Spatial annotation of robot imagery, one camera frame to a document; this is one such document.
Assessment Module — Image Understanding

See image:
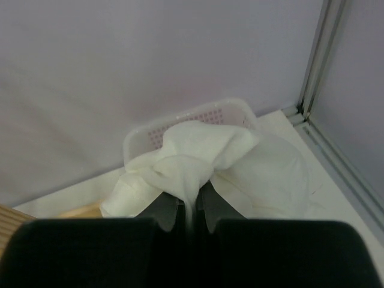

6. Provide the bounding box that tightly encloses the right aluminium frame post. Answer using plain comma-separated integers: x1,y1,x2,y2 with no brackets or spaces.
290,1,383,239

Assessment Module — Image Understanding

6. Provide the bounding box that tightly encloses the wooden clothes rack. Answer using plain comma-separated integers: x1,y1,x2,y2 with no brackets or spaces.
1,200,102,257

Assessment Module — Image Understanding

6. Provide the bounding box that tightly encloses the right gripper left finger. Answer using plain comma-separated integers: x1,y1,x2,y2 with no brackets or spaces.
1,193,185,287

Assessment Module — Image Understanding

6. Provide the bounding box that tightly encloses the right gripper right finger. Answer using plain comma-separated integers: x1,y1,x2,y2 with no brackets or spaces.
195,183,380,287

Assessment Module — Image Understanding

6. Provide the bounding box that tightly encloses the white t shirt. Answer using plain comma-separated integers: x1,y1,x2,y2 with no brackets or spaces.
100,121,322,224

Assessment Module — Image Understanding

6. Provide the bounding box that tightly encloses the white plastic basket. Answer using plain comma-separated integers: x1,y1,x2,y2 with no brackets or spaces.
122,98,257,164

